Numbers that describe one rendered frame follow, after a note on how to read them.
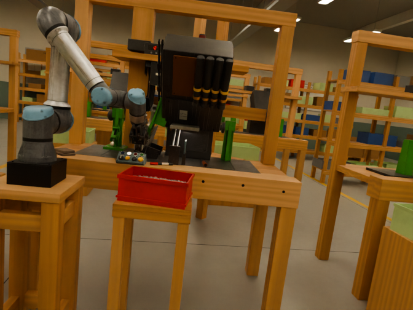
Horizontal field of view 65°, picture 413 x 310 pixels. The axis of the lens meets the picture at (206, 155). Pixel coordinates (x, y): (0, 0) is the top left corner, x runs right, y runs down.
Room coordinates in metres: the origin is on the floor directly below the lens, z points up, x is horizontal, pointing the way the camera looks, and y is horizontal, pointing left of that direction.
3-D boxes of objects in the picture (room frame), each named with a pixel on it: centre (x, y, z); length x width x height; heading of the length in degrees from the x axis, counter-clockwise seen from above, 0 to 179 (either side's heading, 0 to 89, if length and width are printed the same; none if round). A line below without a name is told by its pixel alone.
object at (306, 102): (9.55, -2.53, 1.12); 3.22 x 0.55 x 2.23; 98
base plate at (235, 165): (2.04, 0.23, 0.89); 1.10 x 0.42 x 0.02; 93
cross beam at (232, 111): (2.41, 0.25, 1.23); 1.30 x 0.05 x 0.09; 93
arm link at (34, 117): (1.37, 0.73, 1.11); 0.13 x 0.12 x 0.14; 175
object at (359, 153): (10.69, -4.90, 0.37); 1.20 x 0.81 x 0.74; 100
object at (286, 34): (2.34, 0.24, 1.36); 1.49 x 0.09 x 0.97; 93
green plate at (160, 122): (1.98, 0.30, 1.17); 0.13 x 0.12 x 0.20; 93
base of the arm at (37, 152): (1.37, 0.73, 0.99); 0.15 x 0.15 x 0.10
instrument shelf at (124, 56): (2.30, 0.24, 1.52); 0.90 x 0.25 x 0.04; 93
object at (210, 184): (1.76, 0.21, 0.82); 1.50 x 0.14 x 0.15; 93
